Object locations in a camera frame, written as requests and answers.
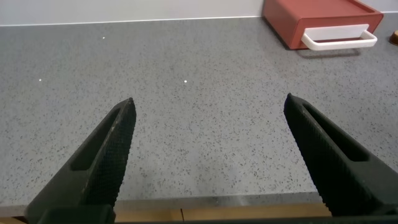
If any red drawer case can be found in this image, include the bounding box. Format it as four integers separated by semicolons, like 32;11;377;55
262;0;384;50

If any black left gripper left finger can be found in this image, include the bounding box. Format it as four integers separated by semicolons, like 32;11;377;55
24;97;137;224

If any red drawer with white handle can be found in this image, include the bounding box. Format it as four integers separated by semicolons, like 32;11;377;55
294;13;384;52

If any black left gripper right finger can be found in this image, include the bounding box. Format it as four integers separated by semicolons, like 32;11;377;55
283;92;398;217

